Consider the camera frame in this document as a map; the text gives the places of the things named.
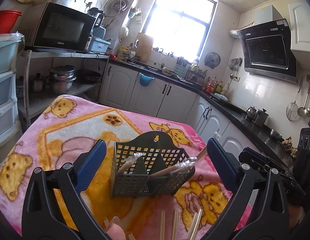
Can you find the blue hanging bag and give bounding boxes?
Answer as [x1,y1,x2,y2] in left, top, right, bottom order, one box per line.
[139,73,154,87]

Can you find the pink bear blanket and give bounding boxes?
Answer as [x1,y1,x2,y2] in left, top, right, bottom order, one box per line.
[0,95,231,239]

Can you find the black wall fan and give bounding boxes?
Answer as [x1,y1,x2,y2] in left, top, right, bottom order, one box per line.
[204,52,221,69]

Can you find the white kitchen cabinets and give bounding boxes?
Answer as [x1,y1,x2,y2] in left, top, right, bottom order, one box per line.
[100,62,275,157]

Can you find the black microwave oven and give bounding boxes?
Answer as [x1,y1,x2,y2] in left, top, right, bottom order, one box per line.
[18,2,95,52]

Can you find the plastic drawer tower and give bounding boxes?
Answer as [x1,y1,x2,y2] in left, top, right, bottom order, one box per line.
[0,32,24,163]

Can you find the person's left hand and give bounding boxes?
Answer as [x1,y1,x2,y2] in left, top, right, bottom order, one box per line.
[106,216,126,240]

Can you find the red plastic basin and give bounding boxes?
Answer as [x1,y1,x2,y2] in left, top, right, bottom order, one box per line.
[0,10,22,34]

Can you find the hanging strainer ladle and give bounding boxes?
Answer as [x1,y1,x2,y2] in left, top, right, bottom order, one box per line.
[285,78,303,121]

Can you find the blue plastic box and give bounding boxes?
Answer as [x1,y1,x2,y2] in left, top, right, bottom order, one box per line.
[88,36,111,53]

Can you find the dark green utensil basket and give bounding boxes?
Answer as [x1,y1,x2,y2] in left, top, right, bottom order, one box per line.
[111,131,195,198]

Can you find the person's right hand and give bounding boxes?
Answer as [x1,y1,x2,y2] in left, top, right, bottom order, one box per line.
[288,204,305,230]

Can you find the black range hood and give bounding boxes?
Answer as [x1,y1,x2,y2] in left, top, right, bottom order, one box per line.
[237,5,297,83]

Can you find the wooden cutting board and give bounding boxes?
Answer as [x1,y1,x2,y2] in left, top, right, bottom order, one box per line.
[136,33,153,62]

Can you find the metal shelf rack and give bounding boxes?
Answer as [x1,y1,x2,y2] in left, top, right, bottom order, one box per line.
[18,50,109,129]

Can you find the stacked steel pots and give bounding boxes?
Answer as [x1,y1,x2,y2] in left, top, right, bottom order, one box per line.
[48,65,76,95]

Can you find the condiment bottles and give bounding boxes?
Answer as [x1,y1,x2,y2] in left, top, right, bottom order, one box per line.
[205,77,223,94]

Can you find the chopstick pair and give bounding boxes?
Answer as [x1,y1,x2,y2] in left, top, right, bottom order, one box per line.
[196,146,207,160]
[118,152,143,174]
[186,209,203,240]
[159,210,166,240]
[171,209,180,240]
[150,157,198,177]

